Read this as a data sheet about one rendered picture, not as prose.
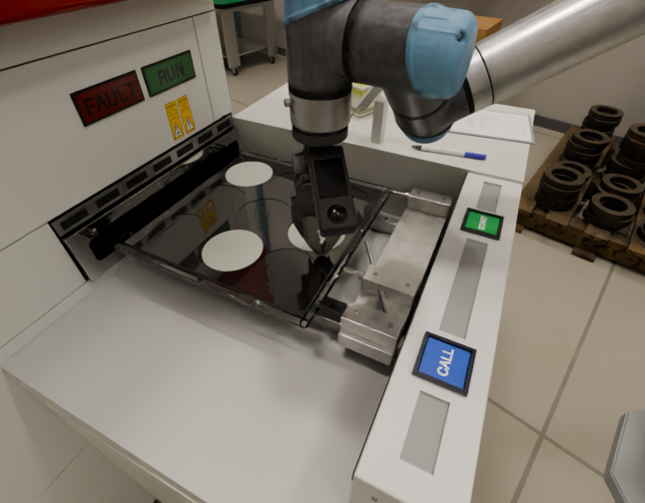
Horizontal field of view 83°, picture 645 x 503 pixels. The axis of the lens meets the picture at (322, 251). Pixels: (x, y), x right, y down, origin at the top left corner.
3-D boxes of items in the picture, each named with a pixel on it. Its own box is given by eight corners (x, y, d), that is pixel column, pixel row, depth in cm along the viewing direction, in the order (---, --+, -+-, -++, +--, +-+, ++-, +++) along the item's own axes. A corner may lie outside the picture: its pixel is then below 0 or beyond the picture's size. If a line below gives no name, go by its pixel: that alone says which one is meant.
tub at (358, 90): (337, 109, 87) (338, 79, 82) (361, 101, 90) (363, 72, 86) (359, 119, 83) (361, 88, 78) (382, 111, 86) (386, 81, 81)
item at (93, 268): (86, 278, 63) (58, 238, 56) (237, 163, 92) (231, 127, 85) (93, 282, 62) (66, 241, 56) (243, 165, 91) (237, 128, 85)
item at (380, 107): (352, 140, 75) (356, 71, 66) (359, 132, 78) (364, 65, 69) (380, 146, 73) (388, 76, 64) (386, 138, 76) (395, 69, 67)
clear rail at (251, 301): (113, 251, 62) (110, 245, 61) (120, 246, 63) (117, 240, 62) (307, 331, 50) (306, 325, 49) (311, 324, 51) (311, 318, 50)
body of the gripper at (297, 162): (339, 182, 58) (341, 106, 50) (350, 215, 52) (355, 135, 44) (292, 186, 57) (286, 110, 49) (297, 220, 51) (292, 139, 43)
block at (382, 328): (339, 328, 51) (340, 315, 49) (349, 311, 54) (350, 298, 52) (394, 350, 49) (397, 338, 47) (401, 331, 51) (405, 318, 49)
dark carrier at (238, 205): (124, 245, 62) (123, 242, 62) (242, 156, 85) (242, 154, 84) (302, 316, 51) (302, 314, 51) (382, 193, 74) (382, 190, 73)
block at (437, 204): (405, 207, 73) (408, 194, 71) (410, 198, 75) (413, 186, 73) (446, 218, 70) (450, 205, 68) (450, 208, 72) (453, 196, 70)
